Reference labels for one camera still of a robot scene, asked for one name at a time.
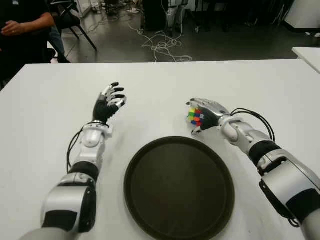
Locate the tall black cabinet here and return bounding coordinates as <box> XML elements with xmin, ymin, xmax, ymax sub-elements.
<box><xmin>142</xmin><ymin>0</ymin><xmax>170</xmax><ymax>32</ymax></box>

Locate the tangled white floor cable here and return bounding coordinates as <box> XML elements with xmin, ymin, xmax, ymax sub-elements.
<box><xmin>128</xmin><ymin>14</ymin><xmax>193</xmax><ymax>63</ymax></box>

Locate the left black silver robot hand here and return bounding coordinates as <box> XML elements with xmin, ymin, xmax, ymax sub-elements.
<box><xmin>92</xmin><ymin>81</ymin><xmax>128</xmax><ymax>125</ymax></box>

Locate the seated person in black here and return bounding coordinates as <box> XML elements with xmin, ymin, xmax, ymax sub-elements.
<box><xmin>0</xmin><ymin>0</ymin><xmax>72</xmax><ymax>88</ymax></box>

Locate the black folding chair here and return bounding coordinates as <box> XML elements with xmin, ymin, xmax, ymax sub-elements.
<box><xmin>49</xmin><ymin>0</ymin><xmax>98</xmax><ymax>63</ymax></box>

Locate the multicoloured Rubik's cube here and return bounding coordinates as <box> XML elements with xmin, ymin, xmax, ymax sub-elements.
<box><xmin>186</xmin><ymin>106</ymin><xmax>206</xmax><ymax>126</ymax></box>

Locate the white side table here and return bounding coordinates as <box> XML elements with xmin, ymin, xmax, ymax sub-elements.
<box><xmin>291</xmin><ymin>46</ymin><xmax>320</xmax><ymax>75</ymax></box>

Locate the white cabinet with black base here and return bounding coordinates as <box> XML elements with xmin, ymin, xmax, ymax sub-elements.
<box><xmin>283</xmin><ymin>0</ymin><xmax>320</xmax><ymax>33</ymax></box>

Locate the dark brown round plate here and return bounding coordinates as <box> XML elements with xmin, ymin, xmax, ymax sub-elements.
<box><xmin>123</xmin><ymin>136</ymin><xmax>236</xmax><ymax>240</ymax></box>

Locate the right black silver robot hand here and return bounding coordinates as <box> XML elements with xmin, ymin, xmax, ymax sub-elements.
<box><xmin>185</xmin><ymin>97</ymin><xmax>230</xmax><ymax>136</ymax></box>

